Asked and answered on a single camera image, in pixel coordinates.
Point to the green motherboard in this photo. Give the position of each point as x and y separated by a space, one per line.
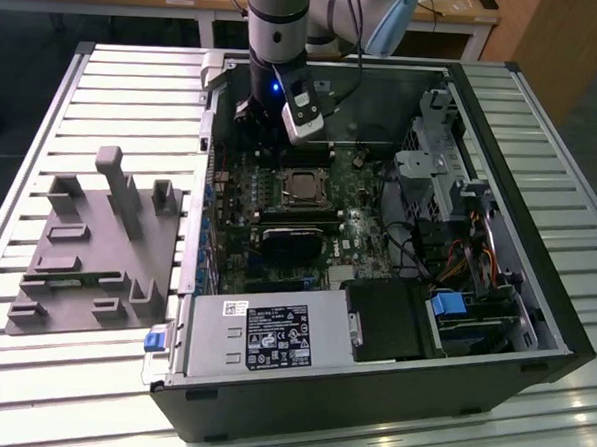
358 236

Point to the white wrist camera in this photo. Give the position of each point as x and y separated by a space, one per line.
304 108

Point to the silver chipset heatsink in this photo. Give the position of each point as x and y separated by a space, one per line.
342 277

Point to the silver CPU plate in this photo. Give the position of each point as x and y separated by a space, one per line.
304 185

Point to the black PC case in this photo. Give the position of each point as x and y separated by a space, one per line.
319 410

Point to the blue case latch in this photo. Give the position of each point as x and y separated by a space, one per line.
153 340

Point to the CPU socket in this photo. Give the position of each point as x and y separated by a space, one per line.
281 202

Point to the grey power supply unit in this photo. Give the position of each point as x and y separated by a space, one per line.
212 339

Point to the wooden cabinet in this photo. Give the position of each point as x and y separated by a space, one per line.
578 48

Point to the metal drive cage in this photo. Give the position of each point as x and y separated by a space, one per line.
431 180

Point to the round coin battery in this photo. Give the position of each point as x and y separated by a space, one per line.
358 160

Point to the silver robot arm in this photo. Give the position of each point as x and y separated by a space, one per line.
276 17

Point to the grey parts rack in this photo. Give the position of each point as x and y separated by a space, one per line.
101 253

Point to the black RAM slot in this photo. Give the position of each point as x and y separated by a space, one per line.
298 223
307 161
299 214
322 149

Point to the black graphics card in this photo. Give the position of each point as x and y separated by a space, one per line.
290 243

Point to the blue disk carrier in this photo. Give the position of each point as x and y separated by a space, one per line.
449 306

